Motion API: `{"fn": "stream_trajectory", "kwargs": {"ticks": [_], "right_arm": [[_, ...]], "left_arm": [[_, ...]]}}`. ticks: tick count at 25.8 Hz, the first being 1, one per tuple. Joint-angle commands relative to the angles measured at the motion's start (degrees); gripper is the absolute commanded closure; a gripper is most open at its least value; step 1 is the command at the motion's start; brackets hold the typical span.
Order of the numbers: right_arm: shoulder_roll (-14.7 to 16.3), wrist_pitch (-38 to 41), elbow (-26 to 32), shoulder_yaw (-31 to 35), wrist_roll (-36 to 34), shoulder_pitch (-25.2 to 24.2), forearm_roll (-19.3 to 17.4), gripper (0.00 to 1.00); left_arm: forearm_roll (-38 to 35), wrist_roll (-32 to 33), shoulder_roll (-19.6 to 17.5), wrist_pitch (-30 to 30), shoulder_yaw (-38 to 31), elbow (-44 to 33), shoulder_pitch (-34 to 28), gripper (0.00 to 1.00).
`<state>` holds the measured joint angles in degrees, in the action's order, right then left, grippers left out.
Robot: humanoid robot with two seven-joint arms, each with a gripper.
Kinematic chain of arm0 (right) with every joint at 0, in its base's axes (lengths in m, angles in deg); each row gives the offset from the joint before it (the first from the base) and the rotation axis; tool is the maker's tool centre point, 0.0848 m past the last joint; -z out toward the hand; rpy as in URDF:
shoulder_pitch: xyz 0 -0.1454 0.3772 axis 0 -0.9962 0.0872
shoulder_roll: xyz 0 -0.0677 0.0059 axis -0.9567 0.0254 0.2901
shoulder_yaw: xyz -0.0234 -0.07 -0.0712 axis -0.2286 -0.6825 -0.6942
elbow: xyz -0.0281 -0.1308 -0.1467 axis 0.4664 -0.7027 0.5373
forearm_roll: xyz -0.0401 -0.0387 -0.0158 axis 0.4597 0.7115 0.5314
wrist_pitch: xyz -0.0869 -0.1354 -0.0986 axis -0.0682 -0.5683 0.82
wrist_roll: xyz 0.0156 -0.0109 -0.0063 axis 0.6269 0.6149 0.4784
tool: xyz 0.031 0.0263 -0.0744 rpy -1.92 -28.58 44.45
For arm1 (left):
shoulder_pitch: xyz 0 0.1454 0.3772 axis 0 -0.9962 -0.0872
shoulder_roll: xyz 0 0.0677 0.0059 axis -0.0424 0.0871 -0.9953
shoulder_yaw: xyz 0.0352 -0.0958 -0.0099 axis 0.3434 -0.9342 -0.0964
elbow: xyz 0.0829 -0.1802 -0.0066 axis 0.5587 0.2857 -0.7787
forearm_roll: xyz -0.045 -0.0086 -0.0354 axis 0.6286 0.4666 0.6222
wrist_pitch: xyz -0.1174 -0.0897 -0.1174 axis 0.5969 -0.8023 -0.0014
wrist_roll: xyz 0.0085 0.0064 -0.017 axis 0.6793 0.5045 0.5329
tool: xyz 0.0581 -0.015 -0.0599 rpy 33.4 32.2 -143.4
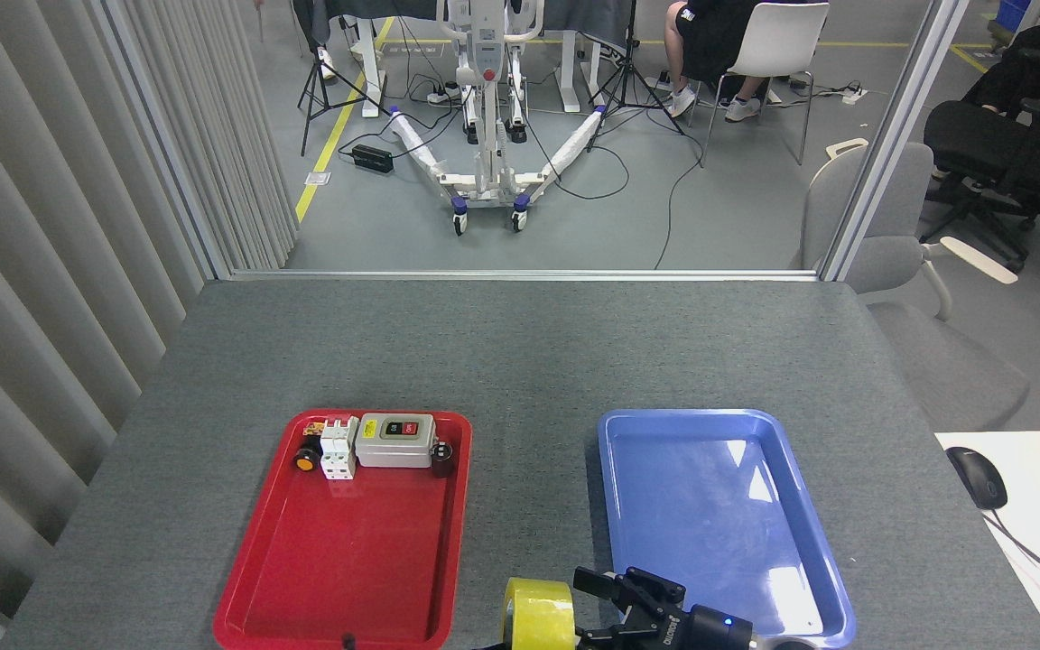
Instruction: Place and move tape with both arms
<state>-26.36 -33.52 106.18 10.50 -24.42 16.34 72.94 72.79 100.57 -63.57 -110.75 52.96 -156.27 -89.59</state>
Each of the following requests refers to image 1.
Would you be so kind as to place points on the white wheeled stand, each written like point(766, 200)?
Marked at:
point(487, 54)

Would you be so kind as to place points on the black power adapter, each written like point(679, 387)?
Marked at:
point(372, 159)

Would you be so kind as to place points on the white circuit breaker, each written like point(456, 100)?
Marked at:
point(338, 451)

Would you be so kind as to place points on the blue plastic tray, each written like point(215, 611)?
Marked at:
point(682, 506)

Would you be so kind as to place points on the black office chair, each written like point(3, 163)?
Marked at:
point(980, 144)

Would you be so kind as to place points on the silver post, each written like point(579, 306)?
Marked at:
point(892, 144)

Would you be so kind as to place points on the grey office chair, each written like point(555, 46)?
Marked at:
point(935, 361)

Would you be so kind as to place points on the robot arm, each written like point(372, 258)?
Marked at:
point(782, 645)

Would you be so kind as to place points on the red plastic tray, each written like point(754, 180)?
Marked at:
point(348, 542)

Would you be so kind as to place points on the silver table edge rail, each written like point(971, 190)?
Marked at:
point(520, 274)

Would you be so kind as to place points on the black computer mouse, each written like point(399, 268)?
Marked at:
point(979, 478)

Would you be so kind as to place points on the grey two-button switch box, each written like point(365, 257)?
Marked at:
point(394, 453)

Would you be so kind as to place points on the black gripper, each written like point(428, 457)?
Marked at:
point(705, 632)

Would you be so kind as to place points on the yellow tape roll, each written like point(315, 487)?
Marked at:
point(538, 614)

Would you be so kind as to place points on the yellow push button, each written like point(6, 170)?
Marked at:
point(306, 461)

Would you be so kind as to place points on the small orange black switch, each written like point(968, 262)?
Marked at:
point(313, 428)

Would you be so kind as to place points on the black tripod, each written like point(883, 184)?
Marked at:
point(317, 86)
point(633, 54)

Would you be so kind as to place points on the white power strip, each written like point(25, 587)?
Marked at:
point(854, 95)

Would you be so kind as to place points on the blue bin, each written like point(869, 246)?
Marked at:
point(1014, 13)

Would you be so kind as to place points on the white chair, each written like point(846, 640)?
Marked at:
point(786, 41)

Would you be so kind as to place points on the dark round push button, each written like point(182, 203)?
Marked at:
point(441, 460)

